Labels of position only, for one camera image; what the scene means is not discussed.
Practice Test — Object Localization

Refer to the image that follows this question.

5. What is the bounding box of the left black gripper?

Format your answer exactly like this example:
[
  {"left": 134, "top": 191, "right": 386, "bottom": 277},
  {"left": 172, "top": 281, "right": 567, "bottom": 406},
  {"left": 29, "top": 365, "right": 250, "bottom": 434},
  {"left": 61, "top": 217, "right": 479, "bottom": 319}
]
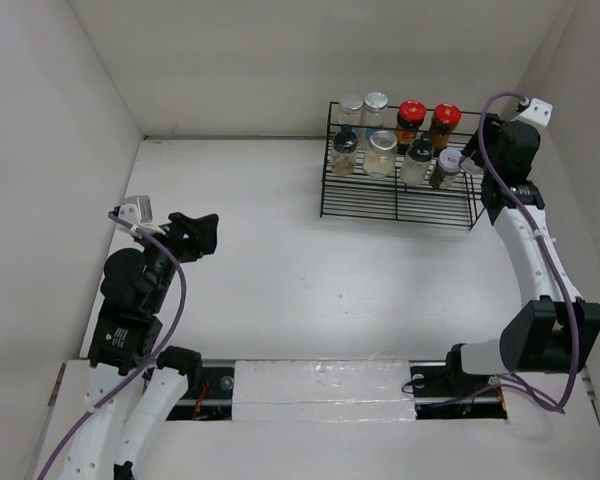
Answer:
[{"left": 135, "top": 210, "right": 217, "bottom": 310}]

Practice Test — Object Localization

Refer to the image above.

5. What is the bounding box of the red lid sauce jar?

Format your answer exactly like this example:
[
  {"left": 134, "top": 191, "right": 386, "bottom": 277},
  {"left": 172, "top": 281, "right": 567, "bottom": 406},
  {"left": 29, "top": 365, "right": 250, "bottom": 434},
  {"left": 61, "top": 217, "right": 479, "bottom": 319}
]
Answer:
[
  {"left": 429, "top": 103, "right": 462, "bottom": 151},
  {"left": 395, "top": 100, "right": 427, "bottom": 155}
]

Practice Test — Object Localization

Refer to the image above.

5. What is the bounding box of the black cap white bottle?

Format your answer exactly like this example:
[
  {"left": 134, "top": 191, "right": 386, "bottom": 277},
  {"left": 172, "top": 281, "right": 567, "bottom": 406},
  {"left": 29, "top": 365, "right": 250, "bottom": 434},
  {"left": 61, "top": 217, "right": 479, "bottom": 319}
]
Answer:
[{"left": 400, "top": 132, "right": 434, "bottom": 187}]

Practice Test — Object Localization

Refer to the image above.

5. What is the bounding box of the glass jar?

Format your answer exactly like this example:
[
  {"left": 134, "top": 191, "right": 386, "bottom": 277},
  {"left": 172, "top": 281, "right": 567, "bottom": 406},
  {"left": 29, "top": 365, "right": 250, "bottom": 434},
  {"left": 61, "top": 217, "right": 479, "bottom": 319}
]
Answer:
[{"left": 362, "top": 130, "right": 398, "bottom": 178}]

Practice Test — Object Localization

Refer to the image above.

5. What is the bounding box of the silver lid spice shaker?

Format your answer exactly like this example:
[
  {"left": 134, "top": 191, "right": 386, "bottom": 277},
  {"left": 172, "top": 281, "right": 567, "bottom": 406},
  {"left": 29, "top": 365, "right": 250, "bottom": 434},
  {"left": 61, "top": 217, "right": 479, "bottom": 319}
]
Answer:
[{"left": 337, "top": 93, "right": 364, "bottom": 134}]

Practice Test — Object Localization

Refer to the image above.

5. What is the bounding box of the black cap beige bottle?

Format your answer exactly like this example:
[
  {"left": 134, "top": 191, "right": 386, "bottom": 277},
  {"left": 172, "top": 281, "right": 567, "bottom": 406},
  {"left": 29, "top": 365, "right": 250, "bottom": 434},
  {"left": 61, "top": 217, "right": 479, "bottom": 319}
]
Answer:
[{"left": 330, "top": 126, "right": 358, "bottom": 177}]

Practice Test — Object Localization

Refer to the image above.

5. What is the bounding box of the white lid dark jar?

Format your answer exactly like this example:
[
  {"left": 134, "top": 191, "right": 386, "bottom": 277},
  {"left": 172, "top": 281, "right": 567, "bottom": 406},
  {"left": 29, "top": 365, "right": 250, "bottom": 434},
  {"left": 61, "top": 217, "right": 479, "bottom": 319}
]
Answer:
[{"left": 459, "top": 156, "right": 483, "bottom": 175}]

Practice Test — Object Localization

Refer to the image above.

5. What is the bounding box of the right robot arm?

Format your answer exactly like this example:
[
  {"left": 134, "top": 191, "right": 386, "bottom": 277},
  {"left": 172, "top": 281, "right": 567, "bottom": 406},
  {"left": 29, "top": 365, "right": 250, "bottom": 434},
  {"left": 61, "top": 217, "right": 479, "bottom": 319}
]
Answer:
[{"left": 442, "top": 113, "right": 600, "bottom": 394}]

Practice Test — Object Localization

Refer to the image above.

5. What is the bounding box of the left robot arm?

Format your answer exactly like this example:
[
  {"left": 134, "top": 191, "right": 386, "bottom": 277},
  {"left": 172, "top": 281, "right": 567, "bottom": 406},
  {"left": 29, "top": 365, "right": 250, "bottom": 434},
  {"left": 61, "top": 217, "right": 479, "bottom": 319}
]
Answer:
[{"left": 37, "top": 203, "right": 219, "bottom": 479}]

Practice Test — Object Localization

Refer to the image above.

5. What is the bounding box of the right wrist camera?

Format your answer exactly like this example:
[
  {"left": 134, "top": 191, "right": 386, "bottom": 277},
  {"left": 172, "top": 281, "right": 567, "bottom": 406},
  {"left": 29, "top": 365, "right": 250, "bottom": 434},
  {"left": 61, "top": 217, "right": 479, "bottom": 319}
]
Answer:
[{"left": 513, "top": 98, "right": 553, "bottom": 130}]

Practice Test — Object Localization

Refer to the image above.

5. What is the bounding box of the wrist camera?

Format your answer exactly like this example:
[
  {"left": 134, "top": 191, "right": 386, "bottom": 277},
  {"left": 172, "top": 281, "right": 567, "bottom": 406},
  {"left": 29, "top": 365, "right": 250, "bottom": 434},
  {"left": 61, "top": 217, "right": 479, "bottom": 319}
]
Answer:
[
  {"left": 113, "top": 195, "right": 166, "bottom": 238},
  {"left": 513, "top": 98, "right": 553, "bottom": 130}
]

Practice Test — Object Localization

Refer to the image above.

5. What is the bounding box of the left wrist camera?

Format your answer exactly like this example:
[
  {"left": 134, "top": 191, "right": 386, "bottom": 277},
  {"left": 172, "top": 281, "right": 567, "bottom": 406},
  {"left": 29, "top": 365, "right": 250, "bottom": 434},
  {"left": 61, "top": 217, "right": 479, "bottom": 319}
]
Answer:
[{"left": 113, "top": 195, "right": 166, "bottom": 238}]

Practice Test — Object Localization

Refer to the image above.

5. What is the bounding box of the black wire rack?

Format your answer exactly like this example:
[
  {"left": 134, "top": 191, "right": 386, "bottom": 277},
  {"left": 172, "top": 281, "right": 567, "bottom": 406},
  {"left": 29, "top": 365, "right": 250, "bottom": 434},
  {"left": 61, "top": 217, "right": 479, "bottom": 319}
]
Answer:
[{"left": 320, "top": 101, "right": 484, "bottom": 230}]

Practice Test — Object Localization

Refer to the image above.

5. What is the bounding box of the metal mounting rail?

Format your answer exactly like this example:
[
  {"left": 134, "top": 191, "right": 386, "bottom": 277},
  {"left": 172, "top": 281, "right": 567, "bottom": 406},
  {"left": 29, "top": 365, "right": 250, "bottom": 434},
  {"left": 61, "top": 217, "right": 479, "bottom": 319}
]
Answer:
[{"left": 169, "top": 360, "right": 507, "bottom": 422}]

